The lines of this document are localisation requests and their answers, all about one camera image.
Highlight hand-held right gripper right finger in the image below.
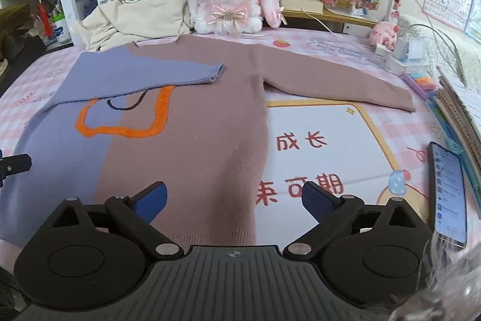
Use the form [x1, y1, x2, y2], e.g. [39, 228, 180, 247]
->
[283, 181, 433, 261]

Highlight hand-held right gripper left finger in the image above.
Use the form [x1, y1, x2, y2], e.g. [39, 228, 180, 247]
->
[48, 181, 185, 261]

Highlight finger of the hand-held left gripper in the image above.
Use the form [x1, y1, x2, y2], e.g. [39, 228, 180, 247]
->
[0, 154, 33, 179]

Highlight purple and mauve sweater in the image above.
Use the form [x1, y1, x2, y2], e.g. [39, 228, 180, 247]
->
[0, 33, 417, 247]

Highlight pink checked printed desk mat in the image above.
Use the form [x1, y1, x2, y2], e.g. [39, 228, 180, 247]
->
[0, 26, 470, 269]

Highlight smartphone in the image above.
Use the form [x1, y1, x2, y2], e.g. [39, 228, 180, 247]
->
[427, 141, 469, 251]

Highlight olive brown jacket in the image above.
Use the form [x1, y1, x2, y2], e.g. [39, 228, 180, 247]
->
[0, 4, 43, 61]

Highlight desk organiser with pens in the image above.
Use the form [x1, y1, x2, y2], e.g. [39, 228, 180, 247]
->
[47, 0, 74, 45]

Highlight fluffy grey fur trim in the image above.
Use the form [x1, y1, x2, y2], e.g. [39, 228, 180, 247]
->
[387, 230, 481, 321]

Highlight red tassel ornament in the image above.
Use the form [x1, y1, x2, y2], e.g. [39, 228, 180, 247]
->
[37, 0, 52, 38]

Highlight colourful sticky note pads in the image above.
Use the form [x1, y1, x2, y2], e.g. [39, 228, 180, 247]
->
[403, 72, 439, 102]

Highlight stack of notebooks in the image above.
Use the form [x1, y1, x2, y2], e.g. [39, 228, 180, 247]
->
[428, 67, 481, 201]

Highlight pink pig plush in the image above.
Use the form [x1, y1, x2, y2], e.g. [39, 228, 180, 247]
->
[369, 21, 400, 50]

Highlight cream tote bag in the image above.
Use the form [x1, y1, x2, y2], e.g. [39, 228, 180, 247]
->
[77, 0, 192, 53]

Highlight cream thick book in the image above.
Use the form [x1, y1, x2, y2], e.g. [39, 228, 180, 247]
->
[280, 0, 325, 14]

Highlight white cable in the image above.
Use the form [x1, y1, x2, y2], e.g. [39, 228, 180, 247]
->
[397, 23, 468, 83]

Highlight cartoon deer wall sticker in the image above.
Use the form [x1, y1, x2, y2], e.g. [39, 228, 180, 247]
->
[390, 0, 406, 25]

